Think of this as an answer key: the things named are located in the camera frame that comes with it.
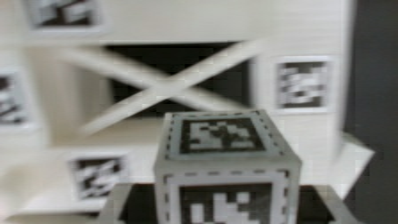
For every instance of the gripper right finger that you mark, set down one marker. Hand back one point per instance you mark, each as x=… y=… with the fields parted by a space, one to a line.
x=321 y=208

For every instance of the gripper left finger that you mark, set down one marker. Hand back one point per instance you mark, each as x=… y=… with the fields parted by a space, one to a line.
x=129 y=207

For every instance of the white chair seat part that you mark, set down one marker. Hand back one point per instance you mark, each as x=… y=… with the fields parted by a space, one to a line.
x=40 y=176

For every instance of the white marker cube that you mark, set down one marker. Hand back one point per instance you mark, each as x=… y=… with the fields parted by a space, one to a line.
x=225 y=170

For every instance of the white chair back part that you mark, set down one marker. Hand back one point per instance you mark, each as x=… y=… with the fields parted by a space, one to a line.
x=108 y=61

